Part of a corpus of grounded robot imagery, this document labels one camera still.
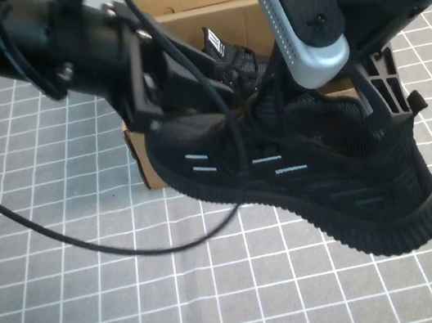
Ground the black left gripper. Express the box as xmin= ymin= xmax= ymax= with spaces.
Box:
xmin=104 ymin=0 xmax=244 ymax=139

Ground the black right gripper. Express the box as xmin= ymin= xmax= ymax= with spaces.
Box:
xmin=243 ymin=0 xmax=432 ymax=145

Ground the black knit sneaker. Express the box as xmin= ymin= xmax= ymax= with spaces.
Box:
xmin=140 ymin=68 xmax=432 ymax=293

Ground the brown cardboard shoe box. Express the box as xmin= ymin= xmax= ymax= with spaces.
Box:
xmin=101 ymin=0 xmax=370 ymax=195

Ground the black sneaker white tongue label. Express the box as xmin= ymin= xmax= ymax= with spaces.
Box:
xmin=193 ymin=15 xmax=287 ymax=110

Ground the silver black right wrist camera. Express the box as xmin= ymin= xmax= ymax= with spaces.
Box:
xmin=249 ymin=0 xmax=356 ymax=98

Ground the black camera cable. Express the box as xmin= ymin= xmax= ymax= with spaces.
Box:
xmin=0 ymin=0 xmax=263 ymax=282

